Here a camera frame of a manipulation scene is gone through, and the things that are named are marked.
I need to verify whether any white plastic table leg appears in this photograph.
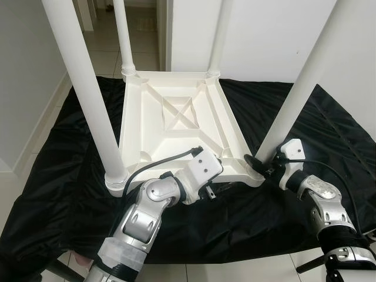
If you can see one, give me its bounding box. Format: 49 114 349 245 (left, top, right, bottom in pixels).
112 0 137 76
41 0 131 197
207 0 236 78
257 0 344 165

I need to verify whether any beige door frame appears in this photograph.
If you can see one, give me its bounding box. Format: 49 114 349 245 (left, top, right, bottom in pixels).
76 0 98 33

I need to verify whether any white plastic children table top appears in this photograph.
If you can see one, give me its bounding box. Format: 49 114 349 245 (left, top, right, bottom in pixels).
106 69 266 197

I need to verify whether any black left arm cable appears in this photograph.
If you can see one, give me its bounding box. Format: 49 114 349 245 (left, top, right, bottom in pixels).
120 147 203 197

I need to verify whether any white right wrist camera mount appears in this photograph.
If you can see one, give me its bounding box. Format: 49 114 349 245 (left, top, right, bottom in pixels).
276 139 306 192

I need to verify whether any black fabric table cover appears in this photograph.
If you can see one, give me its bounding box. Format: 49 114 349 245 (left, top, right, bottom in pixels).
0 75 376 277

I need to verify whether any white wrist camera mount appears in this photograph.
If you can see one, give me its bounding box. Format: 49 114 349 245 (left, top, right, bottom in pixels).
176 148 224 203
276 139 306 192

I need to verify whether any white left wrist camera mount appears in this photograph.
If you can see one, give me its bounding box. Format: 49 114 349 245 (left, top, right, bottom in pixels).
176 148 224 203

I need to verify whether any black metal table leg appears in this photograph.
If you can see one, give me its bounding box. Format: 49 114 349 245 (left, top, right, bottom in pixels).
41 258 74 282
294 253 330 274

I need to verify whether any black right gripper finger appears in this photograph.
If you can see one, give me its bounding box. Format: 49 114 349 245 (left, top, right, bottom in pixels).
244 154 268 176

